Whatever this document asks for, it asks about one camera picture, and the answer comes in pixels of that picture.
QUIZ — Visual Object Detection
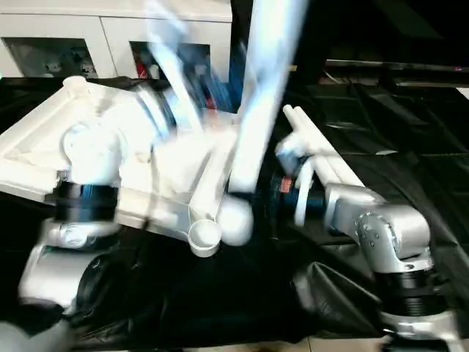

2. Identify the white plastic table leg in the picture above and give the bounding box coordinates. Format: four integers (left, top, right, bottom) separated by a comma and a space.
281, 104, 345, 188
292, 106, 367, 190
218, 0, 310, 246

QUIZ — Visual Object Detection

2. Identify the white plastic table top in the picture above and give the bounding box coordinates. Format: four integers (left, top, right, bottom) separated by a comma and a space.
0, 73, 254, 259

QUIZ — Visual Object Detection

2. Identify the black table mat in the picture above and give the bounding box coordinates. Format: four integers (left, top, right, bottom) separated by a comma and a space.
0, 73, 469, 345

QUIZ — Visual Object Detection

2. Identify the white glass door cabinet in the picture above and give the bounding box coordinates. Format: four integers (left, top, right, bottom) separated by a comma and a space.
0, 0, 235, 80

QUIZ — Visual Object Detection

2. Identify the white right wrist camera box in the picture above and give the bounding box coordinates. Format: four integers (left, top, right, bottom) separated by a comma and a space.
274, 134, 317, 228

